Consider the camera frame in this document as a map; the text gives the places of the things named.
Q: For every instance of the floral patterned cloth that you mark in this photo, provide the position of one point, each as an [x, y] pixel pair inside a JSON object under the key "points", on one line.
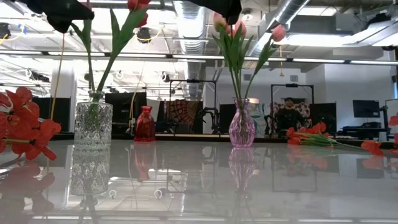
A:
{"points": [[303, 109]]}

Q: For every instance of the silver ceiling ventilation duct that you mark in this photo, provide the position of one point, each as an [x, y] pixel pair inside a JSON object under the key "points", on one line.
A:
{"points": [[191, 28]]}

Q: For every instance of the long ceiling light rail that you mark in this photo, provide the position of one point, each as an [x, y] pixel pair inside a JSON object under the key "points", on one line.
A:
{"points": [[140, 55]]}

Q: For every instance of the purple glass vase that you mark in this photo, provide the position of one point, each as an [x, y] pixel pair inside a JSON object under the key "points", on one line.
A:
{"points": [[242, 127]]}

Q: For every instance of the black ceiling-hung camera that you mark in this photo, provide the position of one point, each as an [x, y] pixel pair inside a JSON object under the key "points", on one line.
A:
{"points": [[144, 35]]}

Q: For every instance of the mandala print tapestry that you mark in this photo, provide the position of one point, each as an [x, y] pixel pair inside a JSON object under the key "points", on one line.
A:
{"points": [[183, 113]]}

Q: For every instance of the black partition panel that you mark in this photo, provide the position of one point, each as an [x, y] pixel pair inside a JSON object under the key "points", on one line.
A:
{"points": [[224, 118], [323, 113]]}

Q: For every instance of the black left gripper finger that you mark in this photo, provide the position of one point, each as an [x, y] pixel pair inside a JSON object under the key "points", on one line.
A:
{"points": [[84, 11], [60, 23]]}

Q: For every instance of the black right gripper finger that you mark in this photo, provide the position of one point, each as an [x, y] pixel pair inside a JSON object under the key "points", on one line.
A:
{"points": [[233, 17]]}

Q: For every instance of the person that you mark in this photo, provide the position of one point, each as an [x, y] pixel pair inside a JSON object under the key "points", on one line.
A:
{"points": [[289, 116]]}

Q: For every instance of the red small-blossom flower bunch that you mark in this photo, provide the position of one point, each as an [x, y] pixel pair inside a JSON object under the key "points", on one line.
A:
{"points": [[25, 124], [311, 129]]}

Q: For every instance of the black metal stand frame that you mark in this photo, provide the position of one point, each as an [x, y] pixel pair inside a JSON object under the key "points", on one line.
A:
{"points": [[192, 81], [292, 85]]}

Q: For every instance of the dark wall monitor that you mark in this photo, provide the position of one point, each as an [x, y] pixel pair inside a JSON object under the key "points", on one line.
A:
{"points": [[366, 109]]}

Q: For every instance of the clear glass vase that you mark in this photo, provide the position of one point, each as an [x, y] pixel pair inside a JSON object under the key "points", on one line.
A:
{"points": [[93, 124]]}

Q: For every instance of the red glass vase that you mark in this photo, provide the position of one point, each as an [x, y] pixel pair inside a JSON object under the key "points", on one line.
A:
{"points": [[145, 124]]}

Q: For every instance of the black computer monitor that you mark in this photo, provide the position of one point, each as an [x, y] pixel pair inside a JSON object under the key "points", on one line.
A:
{"points": [[124, 105]]}

